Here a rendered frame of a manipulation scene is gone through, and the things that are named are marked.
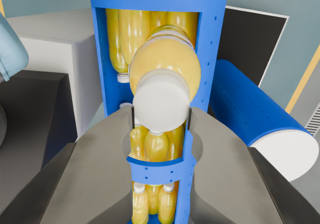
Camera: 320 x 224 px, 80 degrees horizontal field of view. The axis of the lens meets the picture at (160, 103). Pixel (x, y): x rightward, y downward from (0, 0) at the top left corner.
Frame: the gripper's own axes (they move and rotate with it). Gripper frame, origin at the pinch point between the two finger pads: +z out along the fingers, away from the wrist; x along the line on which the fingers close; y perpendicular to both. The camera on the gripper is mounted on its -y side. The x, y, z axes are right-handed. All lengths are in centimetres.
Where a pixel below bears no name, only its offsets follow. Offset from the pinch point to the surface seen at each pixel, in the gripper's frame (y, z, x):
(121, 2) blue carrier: -5.9, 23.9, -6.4
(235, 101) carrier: 35, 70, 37
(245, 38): 16, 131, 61
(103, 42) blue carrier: 3.3, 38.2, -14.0
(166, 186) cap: 51, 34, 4
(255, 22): 5, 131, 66
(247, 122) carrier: 36, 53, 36
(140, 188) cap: 51, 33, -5
